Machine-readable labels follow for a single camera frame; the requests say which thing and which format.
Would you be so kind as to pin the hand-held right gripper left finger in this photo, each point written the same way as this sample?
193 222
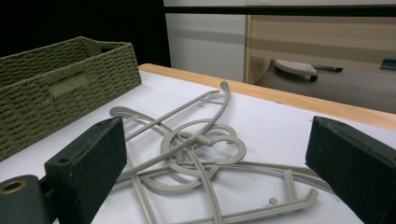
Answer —
93 165

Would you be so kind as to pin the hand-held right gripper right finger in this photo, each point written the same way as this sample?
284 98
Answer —
358 168

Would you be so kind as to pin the grey plastic clothes hanger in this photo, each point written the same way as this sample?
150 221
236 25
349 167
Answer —
222 105
116 110
264 211

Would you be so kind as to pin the green woven basket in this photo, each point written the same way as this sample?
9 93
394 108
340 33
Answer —
37 102

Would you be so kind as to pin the white table cover sheet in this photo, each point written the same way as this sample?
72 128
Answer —
267 130

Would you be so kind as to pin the wooden desk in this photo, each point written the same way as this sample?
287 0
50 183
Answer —
311 34

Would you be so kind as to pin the black curtain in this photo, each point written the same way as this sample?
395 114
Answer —
77 18

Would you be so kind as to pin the white cabinet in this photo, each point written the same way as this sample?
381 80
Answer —
205 53

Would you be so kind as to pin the black horizontal frame bar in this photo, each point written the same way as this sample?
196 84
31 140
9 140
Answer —
280 11

